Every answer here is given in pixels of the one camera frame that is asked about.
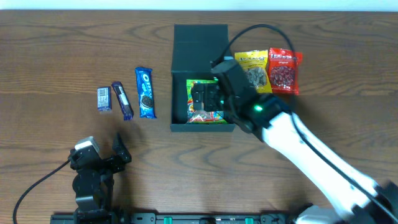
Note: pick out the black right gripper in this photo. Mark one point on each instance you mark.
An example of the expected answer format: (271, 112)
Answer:
(218, 97)

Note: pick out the Haribo worms gummy bag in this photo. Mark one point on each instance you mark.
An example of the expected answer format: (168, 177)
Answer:
(201, 116)

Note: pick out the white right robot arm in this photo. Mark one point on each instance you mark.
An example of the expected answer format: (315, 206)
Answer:
(354, 196)

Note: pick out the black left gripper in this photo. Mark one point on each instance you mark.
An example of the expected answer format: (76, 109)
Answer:
(106, 163)

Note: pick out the red Hacks candy bag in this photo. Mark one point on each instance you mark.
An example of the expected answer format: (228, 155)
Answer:
(282, 74)

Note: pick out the small blue barcode pack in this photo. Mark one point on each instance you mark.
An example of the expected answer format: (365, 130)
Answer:
(103, 98)

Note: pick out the blue Oreo cookie pack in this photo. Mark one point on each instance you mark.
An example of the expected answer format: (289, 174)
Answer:
(145, 92)

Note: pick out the yellow seed snack bag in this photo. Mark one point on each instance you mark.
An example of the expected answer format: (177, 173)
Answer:
(254, 64)

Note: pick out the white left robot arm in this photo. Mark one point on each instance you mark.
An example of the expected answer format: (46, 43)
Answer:
(94, 182)

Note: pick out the dark green open box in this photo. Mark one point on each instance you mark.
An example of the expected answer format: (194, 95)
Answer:
(195, 46)

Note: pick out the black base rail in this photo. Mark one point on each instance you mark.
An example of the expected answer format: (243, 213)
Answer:
(151, 218)

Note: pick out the dark purple chocolate bar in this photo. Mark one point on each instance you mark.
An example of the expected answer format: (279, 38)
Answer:
(123, 101)

